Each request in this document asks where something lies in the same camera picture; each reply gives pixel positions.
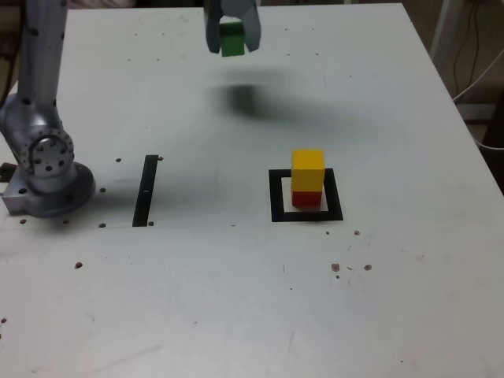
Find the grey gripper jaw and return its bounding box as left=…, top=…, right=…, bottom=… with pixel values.
left=203, top=0, right=224, bottom=55
left=220, top=0, right=262, bottom=54

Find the green cube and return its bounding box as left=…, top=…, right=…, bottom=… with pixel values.
left=219, top=21, right=246, bottom=57

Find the yellow cube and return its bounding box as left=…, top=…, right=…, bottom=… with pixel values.
left=291, top=148, right=326, bottom=193

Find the red cube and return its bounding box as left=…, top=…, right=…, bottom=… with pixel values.
left=291, top=190, right=322, bottom=209

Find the black tape square outline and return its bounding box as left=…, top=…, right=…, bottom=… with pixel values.
left=268, top=168, right=344, bottom=223

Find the black tape strip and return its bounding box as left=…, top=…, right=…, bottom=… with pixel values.
left=132, top=154, right=160, bottom=228

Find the black chair wheel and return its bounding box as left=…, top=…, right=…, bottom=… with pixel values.
left=0, top=31, right=23, bottom=61

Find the grey background shelf bar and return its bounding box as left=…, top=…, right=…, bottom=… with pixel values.
left=456, top=104, right=495, bottom=124

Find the white metal frame leg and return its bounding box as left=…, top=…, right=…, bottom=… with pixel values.
left=429, top=0, right=454, bottom=68

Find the black hanging background cable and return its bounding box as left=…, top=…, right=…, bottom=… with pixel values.
left=452, top=0, right=480, bottom=99

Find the white background cable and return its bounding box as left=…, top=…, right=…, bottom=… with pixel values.
left=451, top=50, right=504, bottom=151

